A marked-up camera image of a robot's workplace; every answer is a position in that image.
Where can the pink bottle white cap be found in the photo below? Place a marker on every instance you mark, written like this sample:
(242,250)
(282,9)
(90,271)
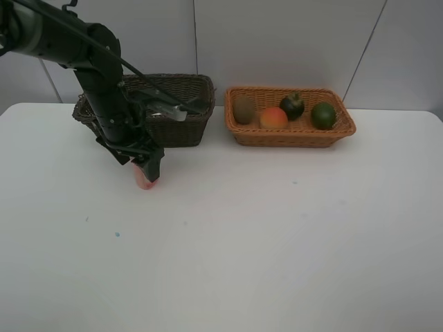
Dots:
(145,181)

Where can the dark mangosteen fruit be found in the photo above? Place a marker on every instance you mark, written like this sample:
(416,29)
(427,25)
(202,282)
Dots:
(293,105)

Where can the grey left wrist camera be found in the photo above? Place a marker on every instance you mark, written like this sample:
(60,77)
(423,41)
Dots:
(160,103)

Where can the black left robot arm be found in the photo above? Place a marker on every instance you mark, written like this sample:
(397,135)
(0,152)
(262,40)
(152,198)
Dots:
(40,30)

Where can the orange peach fruit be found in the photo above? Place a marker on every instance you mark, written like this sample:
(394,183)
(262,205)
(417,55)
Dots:
(273,118)

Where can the dark brown wicker basket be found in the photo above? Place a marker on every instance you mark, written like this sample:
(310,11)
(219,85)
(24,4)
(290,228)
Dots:
(175,126)

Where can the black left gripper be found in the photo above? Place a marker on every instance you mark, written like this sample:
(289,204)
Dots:
(128,138)

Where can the dark green pump bottle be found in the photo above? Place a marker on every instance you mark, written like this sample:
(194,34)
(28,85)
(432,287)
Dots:
(197,106)

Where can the green lime fruit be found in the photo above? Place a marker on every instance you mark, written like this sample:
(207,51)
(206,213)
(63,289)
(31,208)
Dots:
(323,116)

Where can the brown kiwi fruit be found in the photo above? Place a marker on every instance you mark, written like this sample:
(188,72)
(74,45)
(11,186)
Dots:
(243,110)

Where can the orange wicker basket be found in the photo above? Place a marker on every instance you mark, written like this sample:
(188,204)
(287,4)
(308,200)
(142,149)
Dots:
(299,133)

